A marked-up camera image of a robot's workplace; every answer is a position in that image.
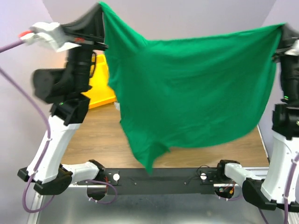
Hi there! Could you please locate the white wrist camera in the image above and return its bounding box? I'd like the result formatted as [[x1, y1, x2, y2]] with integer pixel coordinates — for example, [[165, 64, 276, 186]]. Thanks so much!
[[19, 22, 81, 52], [285, 39, 299, 56]]

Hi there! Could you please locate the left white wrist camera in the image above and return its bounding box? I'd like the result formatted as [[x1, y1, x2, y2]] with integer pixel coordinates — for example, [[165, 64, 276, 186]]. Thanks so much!
[[19, 22, 81, 52]]

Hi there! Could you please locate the green t shirt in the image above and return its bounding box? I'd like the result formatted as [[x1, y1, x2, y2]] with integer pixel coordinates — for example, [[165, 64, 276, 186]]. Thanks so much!
[[100, 2, 283, 173]]

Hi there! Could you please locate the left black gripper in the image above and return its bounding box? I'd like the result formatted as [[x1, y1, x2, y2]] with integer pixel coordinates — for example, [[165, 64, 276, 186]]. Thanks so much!
[[56, 2, 108, 93]]

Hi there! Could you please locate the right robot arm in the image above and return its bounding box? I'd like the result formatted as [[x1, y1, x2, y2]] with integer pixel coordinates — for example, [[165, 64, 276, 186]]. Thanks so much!
[[215, 24, 299, 212]]

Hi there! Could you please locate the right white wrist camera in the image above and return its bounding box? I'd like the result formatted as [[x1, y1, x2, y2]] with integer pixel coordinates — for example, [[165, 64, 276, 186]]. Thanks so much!
[[285, 39, 299, 56]]

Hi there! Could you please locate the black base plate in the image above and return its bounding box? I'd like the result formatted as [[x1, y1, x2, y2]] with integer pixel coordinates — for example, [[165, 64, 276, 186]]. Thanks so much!
[[77, 167, 243, 199]]

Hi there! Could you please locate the aluminium right side rail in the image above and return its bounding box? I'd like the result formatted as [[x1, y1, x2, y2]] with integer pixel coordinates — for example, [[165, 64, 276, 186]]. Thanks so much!
[[257, 125, 271, 165]]

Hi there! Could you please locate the aluminium front rail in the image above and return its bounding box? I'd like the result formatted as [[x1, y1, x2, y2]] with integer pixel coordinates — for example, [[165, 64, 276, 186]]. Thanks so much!
[[69, 167, 269, 188]]

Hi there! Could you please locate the yellow plastic tray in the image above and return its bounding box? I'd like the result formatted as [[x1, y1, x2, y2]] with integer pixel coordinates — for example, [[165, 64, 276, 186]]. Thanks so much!
[[83, 54, 116, 109]]

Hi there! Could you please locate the aluminium rail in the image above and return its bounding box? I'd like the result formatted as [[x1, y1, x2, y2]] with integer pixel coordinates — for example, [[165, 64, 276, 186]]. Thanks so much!
[[69, 167, 269, 188], [257, 125, 271, 165]]

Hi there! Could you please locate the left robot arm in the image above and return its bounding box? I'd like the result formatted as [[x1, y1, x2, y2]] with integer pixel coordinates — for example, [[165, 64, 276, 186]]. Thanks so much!
[[18, 4, 108, 196]]

